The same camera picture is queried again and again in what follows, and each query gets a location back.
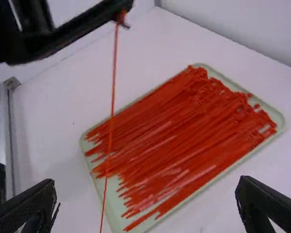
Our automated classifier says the row of orange cable ties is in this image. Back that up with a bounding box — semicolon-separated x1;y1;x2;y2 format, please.
84;64;278;233

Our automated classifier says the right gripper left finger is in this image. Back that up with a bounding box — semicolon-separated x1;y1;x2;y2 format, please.
0;179;61;233

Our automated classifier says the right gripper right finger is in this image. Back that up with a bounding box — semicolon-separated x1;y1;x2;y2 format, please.
234;175;291;233

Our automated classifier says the orange cable tie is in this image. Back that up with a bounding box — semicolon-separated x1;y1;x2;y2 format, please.
99;8;128;233

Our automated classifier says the pale tray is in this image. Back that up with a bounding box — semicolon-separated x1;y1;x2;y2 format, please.
79;63;287;233

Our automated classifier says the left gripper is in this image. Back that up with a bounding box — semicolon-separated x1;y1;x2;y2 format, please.
0;0;136;66

